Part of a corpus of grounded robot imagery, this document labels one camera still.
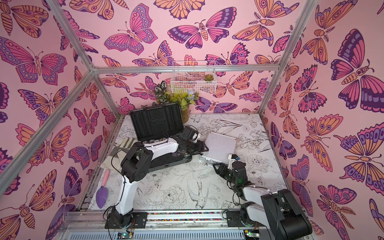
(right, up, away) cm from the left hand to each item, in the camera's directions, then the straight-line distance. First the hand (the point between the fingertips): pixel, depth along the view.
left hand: (208, 151), depth 93 cm
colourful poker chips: (-36, +6, +5) cm, 37 cm away
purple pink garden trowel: (-59, -21, -11) cm, 64 cm away
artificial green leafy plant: (-16, +33, +6) cm, 37 cm away
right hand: (+4, -8, -5) cm, 10 cm away
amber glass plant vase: (-15, +25, +18) cm, 34 cm away
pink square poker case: (+8, +3, +2) cm, 8 cm away
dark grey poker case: (-33, +18, +8) cm, 39 cm away
